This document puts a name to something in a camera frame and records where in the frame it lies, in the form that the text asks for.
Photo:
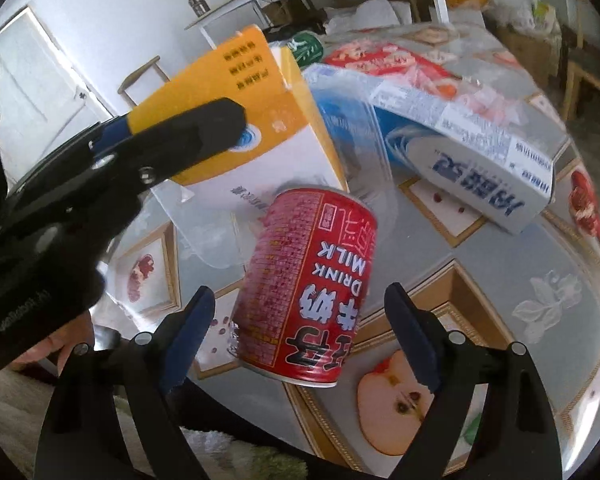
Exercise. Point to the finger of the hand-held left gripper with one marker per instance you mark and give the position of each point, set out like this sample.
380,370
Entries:
190,135
107,132

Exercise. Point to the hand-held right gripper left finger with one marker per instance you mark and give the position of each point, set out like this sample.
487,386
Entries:
195,332

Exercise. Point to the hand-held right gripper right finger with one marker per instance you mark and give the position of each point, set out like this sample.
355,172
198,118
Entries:
412,340

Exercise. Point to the orange and white carton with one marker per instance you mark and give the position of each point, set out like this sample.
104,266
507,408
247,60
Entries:
260,90

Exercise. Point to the red milk drink can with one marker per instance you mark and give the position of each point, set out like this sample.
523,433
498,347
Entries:
305,285

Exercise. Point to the green plastic bottle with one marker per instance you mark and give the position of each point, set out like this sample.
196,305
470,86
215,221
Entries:
307,49

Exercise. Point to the red snack bag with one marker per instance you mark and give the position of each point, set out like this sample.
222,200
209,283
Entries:
380,57

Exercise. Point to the person's left hand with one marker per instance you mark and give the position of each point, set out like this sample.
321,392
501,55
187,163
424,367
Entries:
60,347

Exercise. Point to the wooden chair with dark seat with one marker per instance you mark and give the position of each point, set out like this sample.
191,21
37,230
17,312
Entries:
140,72

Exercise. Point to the white door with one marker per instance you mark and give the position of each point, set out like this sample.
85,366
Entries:
35,85

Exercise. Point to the fruit print tablecloth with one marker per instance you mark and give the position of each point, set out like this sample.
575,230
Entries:
505,270

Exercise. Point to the metal thermos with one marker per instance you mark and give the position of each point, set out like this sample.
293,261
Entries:
198,4

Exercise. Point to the clear plastic container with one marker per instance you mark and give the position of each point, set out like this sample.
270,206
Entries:
360,125

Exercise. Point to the blue and white box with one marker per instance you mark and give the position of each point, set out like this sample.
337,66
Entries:
480,180

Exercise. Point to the white sack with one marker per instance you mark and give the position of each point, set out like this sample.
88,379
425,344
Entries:
370,12

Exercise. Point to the cardboard box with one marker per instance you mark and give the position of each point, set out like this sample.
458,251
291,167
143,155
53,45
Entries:
525,50

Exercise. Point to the light wooden chair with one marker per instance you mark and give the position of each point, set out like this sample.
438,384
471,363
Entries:
580,67

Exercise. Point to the white plastic shopping bag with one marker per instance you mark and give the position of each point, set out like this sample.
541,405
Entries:
542,12

